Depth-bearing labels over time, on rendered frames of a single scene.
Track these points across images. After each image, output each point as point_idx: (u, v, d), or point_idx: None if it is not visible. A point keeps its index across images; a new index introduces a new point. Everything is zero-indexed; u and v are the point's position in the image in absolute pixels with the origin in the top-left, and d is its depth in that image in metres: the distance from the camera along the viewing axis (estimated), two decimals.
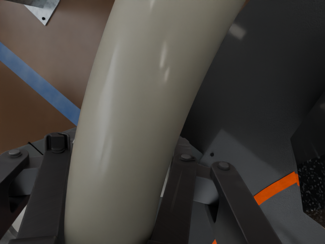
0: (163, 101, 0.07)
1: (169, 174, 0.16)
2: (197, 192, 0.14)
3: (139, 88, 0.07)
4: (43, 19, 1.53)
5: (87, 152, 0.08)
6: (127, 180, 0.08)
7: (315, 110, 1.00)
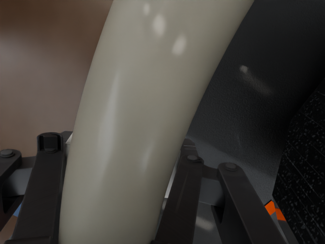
0: (165, 109, 0.07)
1: (175, 175, 0.16)
2: (204, 193, 0.14)
3: (139, 96, 0.06)
4: None
5: (82, 164, 0.07)
6: (126, 194, 0.07)
7: (293, 155, 0.83)
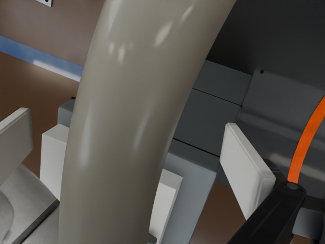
0: None
1: None
2: (308, 227, 0.13)
3: None
4: (46, 0, 1.48)
5: None
6: None
7: None
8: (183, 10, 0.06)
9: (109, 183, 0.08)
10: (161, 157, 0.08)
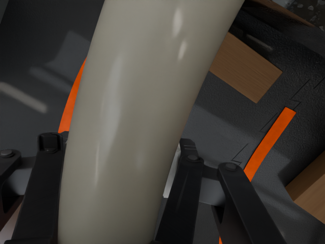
0: None
1: (175, 175, 0.16)
2: (204, 193, 0.14)
3: None
4: None
5: None
6: None
7: None
8: (194, 3, 0.06)
9: (113, 191, 0.07)
10: (168, 161, 0.08)
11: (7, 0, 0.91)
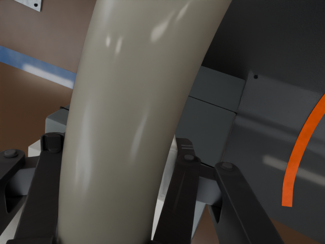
0: None
1: (172, 174, 0.16)
2: (200, 192, 0.14)
3: None
4: (35, 5, 1.45)
5: None
6: None
7: None
8: None
9: (113, 161, 0.07)
10: (169, 134, 0.08)
11: None
